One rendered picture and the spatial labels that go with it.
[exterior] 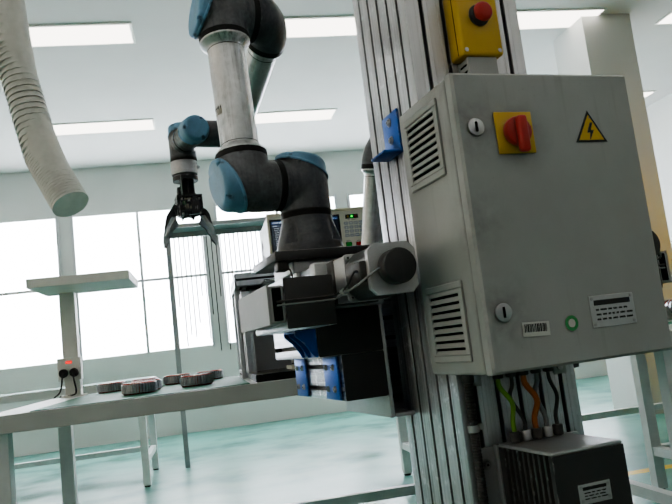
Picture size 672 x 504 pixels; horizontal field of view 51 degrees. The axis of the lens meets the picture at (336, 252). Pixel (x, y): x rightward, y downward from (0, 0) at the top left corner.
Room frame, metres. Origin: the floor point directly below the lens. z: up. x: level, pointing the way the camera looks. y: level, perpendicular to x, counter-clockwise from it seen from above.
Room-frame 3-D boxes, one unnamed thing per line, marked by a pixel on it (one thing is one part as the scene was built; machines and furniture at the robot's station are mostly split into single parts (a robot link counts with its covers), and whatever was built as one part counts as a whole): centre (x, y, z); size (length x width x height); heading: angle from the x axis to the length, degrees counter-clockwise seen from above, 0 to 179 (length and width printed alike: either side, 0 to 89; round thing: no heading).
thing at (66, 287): (2.80, 1.01, 0.98); 0.37 x 0.35 x 0.46; 101
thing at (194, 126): (1.88, 0.34, 1.45); 0.11 x 0.11 x 0.08; 27
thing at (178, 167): (1.97, 0.40, 1.37); 0.08 x 0.08 x 0.05
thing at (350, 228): (2.72, 0.06, 1.22); 0.44 x 0.39 x 0.20; 101
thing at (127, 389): (2.31, 0.68, 0.77); 0.11 x 0.11 x 0.04
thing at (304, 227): (1.58, 0.06, 1.09); 0.15 x 0.15 x 0.10
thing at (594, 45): (5.93, -2.44, 1.65); 0.50 x 0.45 x 3.30; 11
